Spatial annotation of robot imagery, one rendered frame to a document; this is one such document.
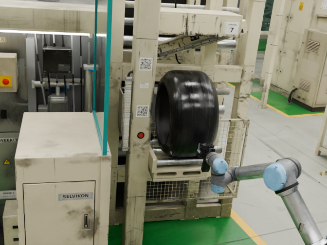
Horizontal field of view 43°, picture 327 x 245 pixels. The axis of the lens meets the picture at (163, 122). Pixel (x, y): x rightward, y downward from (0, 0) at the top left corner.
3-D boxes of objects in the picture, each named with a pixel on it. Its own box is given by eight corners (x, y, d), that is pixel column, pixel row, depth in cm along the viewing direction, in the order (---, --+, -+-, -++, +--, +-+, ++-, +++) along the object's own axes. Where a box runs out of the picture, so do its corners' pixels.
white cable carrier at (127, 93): (122, 150, 258) (126, 77, 241) (121, 147, 263) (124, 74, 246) (129, 150, 259) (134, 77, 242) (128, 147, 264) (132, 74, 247)
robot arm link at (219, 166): (214, 177, 215) (214, 161, 213) (207, 169, 226) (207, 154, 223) (228, 175, 217) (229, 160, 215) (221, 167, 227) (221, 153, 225)
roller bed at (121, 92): (120, 133, 295) (122, 94, 285) (118, 126, 309) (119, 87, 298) (147, 133, 300) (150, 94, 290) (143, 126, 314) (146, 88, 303)
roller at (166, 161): (153, 159, 262) (154, 166, 260) (154, 157, 258) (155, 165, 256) (205, 157, 270) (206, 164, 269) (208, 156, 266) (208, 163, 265)
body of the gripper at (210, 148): (211, 142, 240) (218, 148, 229) (209, 156, 243) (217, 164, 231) (198, 143, 239) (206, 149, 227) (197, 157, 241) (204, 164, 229)
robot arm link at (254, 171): (306, 150, 202) (229, 163, 238) (295, 156, 195) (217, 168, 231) (313, 173, 202) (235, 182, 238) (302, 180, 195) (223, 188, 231)
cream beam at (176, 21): (151, 34, 260) (153, 10, 255) (143, 28, 283) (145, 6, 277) (240, 38, 275) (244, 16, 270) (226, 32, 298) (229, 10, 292)
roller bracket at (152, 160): (152, 173, 255) (153, 159, 251) (139, 146, 291) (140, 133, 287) (156, 173, 256) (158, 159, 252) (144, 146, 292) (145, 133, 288)
